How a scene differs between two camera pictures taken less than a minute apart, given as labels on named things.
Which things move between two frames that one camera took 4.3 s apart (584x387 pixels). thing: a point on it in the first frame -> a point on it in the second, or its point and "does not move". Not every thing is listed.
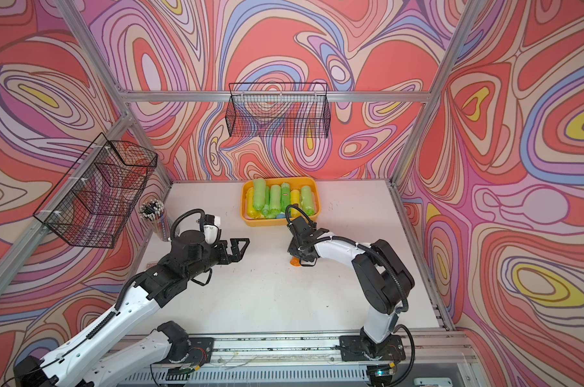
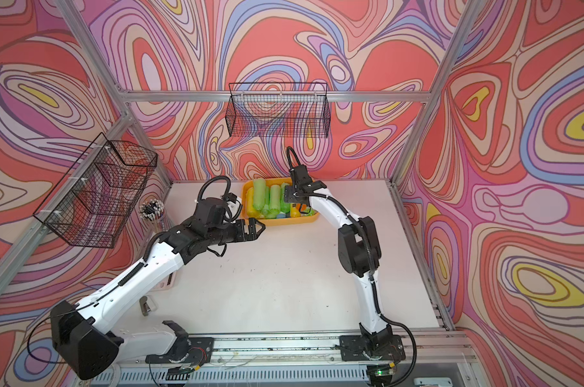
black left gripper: [235, 254] -> [244, 236]
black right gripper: [293, 251] -> [289, 194]
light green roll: [259, 193] does not move
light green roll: [275, 195] does not move
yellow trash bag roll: [251, 212] does not move
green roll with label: [285, 196] does not move
